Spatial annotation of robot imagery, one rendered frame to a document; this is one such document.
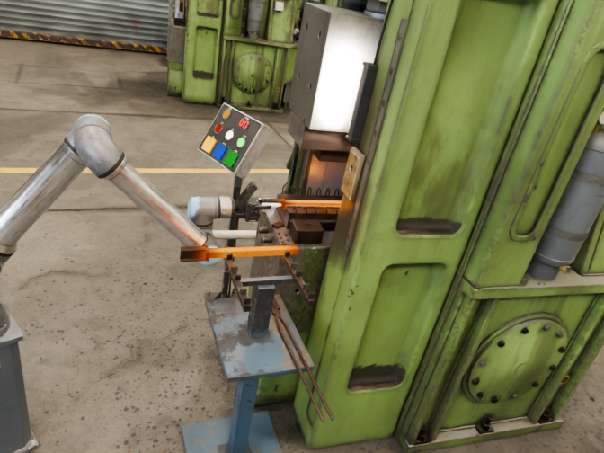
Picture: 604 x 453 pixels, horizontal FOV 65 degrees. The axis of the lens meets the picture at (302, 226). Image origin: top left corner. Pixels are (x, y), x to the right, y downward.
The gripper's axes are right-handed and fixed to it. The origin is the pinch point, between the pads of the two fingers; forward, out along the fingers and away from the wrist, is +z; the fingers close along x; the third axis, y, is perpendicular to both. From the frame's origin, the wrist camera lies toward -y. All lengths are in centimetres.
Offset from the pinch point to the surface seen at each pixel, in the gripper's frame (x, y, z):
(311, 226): 15.2, 3.1, 10.5
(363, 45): 13, -67, 20
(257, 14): -480, -21, 92
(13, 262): -106, 95, -131
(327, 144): 7.5, -29.1, 14.7
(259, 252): 36.2, 0.6, -15.9
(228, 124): -60, -13, -12
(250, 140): -42.3, -11.5, -4.4
